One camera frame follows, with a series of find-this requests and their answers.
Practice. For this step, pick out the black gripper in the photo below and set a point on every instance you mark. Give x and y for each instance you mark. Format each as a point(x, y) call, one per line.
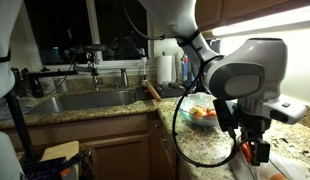
point(252, 129)

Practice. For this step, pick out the orange fruit with sticker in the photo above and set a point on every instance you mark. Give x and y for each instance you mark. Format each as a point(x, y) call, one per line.
point(247, 152)

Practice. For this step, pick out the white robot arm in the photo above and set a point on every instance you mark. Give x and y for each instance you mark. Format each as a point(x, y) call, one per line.
point(245, 84)

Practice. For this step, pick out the clear mesh produce bag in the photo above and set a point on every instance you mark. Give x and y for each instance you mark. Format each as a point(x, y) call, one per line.
point(292, 169)

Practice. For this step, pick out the yellow orange fruit in bag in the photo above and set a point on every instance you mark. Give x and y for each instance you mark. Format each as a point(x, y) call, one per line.
point(278, 176)

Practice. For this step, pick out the orange fruit in bowl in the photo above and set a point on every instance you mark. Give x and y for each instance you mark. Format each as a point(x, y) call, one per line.
point(198, 111)

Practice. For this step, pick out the light blue glass bowl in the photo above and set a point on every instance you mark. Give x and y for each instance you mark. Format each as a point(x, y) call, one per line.
point(202, 100)

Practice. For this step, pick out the blue spray bottle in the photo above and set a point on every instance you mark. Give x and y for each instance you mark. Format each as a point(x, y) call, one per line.
point(185, 67)

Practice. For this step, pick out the wooden lower cabinets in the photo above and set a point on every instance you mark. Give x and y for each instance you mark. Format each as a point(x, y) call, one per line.
point(131, 147)

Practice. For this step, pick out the wooden cabinets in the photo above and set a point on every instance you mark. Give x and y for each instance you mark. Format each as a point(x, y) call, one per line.
point(131, 147)
point(216, 13)

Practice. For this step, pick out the paper towel roll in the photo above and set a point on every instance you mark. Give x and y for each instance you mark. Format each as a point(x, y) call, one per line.
point(164, 68)

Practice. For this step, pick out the under cabinet light bar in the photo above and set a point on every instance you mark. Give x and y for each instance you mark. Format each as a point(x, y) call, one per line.
point(289, 17)

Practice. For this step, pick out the wooden upper cabinets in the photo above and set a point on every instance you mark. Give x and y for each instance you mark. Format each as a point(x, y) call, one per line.
point(216, 13)

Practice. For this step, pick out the chrome kitchen faucet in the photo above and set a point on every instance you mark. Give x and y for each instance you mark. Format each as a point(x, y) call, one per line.
point(90, 68)

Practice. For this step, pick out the stainless steel sink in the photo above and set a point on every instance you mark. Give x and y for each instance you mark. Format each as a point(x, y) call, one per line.
point(83, 101)

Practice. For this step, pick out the black camera stand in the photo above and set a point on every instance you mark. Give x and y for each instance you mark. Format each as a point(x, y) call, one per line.
point(30, 156)

